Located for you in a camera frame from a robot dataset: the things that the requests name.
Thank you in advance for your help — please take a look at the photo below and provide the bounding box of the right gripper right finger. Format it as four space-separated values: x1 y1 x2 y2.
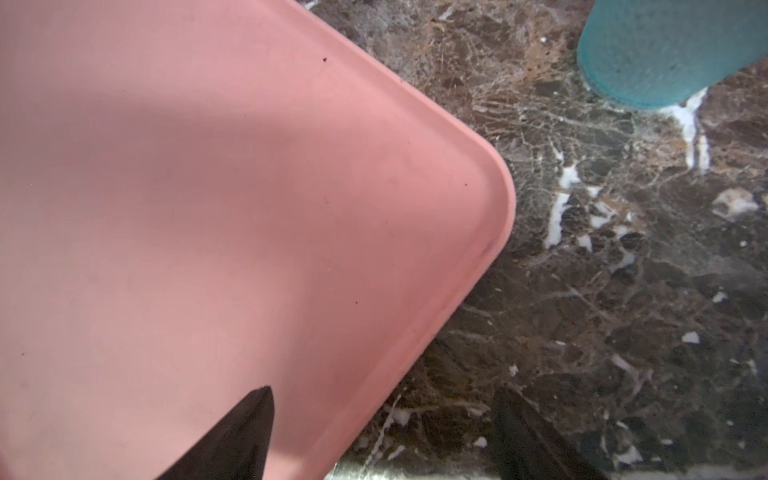
491 387 606 480

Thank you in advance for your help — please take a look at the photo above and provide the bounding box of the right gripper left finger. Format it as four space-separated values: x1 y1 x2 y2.
159 386 275 480

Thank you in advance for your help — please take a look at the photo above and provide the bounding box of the pink plastic tray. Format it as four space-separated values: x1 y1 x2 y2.
1 1 515 479

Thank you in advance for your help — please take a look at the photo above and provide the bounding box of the teal frosted tumbler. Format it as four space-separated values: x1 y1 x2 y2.
577 1 767 109

